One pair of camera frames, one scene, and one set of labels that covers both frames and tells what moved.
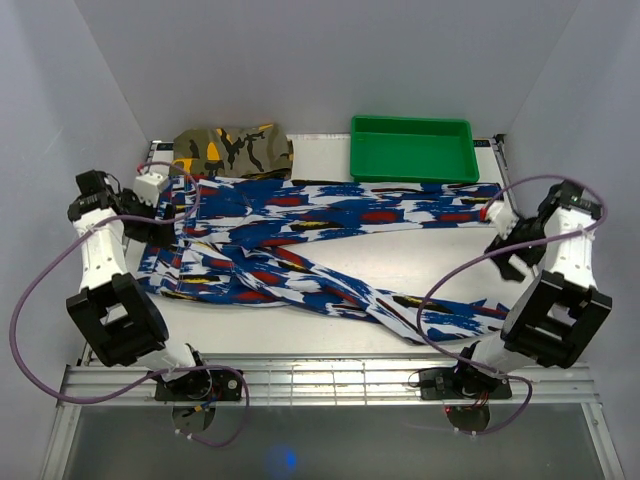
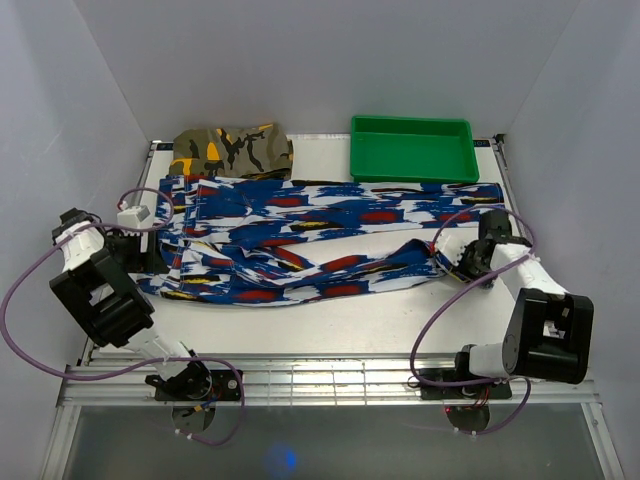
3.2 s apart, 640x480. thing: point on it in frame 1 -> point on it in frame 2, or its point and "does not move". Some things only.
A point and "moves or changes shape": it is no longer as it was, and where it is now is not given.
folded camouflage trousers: (250, 152) does not move
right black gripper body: (524, 232) -> (468, 265)
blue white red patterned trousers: (236, 238) moves or changes shape
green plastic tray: (393, 148) does not move
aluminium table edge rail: (324, 383) does not move
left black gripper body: (150, 232) -> (126, 249)
